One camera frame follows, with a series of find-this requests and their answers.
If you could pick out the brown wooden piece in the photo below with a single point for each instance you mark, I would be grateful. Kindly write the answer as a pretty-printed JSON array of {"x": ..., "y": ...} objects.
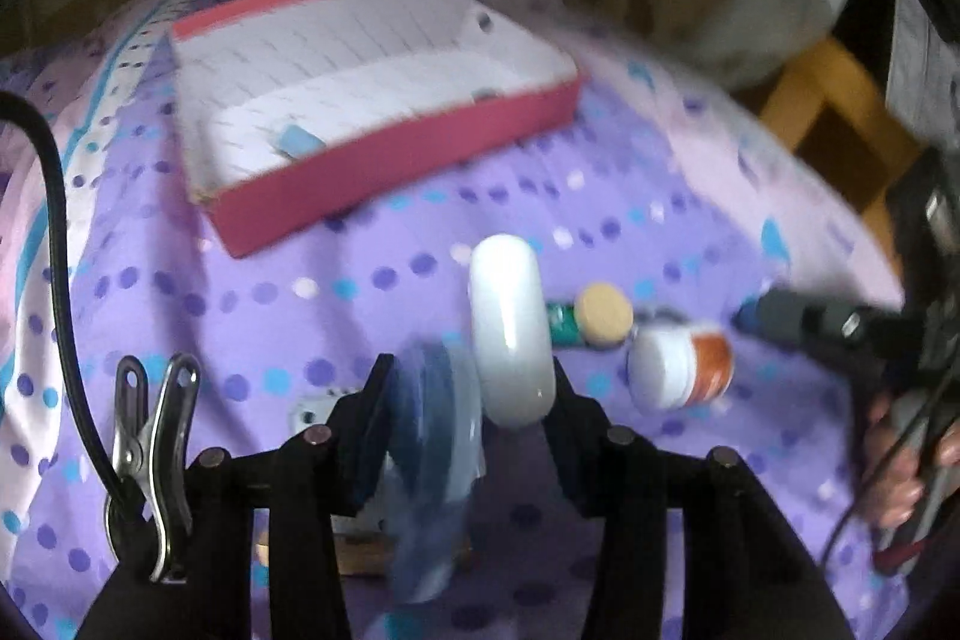
[{"x": 364, "y": 554}]

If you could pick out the purple dotted bedsheet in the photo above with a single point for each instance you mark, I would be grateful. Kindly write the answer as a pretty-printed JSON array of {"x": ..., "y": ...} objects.
[{"x": 337, "y": 310}]

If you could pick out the beige round cap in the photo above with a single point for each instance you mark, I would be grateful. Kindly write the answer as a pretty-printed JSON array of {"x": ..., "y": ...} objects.
[{"x": 604, "y": 314}]

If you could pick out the wooden chair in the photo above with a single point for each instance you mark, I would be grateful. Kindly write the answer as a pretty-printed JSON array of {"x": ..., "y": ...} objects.
[{"x": 840, "y": 78}]

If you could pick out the metal spring clip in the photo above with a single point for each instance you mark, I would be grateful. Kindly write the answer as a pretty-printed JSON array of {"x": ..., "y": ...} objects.
[{"x": 161, "y": 452}]

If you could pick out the white jar with orange label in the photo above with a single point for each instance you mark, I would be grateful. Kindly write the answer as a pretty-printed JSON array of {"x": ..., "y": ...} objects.
[{"x": 675, "y": 366}]

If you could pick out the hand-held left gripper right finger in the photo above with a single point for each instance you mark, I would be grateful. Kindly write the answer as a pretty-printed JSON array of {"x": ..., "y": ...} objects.
[{"x": 577, "y": 452}]

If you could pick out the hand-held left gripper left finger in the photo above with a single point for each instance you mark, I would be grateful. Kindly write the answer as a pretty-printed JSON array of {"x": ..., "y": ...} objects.
[{"x": 373, "y": 419}]

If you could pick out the white oval case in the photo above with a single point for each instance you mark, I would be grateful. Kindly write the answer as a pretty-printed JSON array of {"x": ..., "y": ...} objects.
[{"x": 510, "y": 325}]

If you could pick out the translucent blue round case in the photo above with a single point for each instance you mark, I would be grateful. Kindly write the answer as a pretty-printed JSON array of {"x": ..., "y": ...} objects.
[{"x": 435, "y": 430}]

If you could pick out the person's right hand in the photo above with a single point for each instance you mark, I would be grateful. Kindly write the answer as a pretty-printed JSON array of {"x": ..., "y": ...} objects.
[{"x": 892, "y": 494}]

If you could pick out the light blue eraser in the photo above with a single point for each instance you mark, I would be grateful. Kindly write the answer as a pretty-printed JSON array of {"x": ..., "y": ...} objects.
[{"x": 300, "y": 139}]

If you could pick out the pink cardboard box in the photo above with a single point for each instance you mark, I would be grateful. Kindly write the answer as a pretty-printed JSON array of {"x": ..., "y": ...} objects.
[{"x": 375, "y": 85}]

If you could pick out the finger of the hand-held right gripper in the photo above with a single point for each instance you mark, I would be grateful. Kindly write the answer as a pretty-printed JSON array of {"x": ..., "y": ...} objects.
[{"x": 802, "y": 317}]

